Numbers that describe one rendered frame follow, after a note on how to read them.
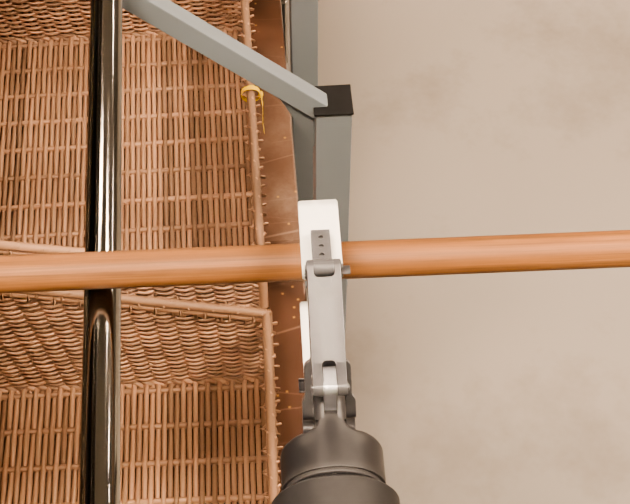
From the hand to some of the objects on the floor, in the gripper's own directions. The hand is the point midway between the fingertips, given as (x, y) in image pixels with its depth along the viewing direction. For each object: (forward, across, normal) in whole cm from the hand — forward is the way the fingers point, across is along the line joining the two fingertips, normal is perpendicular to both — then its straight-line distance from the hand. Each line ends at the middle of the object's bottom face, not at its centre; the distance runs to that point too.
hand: (318, 266), depth 116 cm
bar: (+31, +119, -5) cm, 123 cm away
